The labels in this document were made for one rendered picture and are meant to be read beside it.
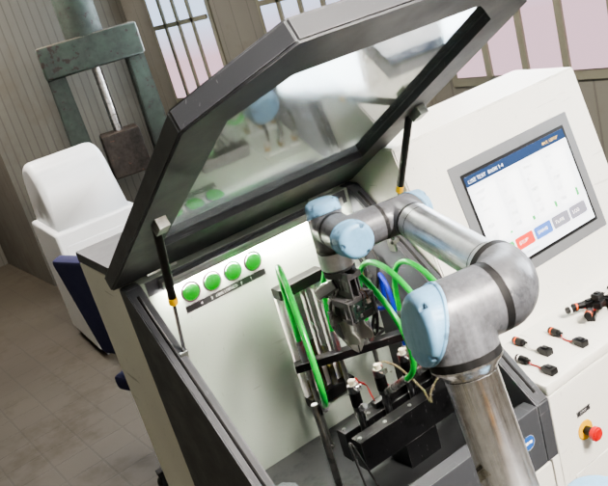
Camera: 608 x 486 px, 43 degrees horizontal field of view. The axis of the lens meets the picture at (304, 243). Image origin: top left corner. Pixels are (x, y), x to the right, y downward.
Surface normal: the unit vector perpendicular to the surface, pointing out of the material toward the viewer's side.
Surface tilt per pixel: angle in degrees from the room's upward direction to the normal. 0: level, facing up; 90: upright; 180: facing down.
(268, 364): 90
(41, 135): 90
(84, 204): 71
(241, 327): 90
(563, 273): 76
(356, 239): 90
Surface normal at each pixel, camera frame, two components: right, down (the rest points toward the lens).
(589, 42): -0.77, 0.40
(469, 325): 0.27, 0.00
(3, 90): 0.58, 0.11
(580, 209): 0.47, -0.08
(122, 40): 0.35, 0.22
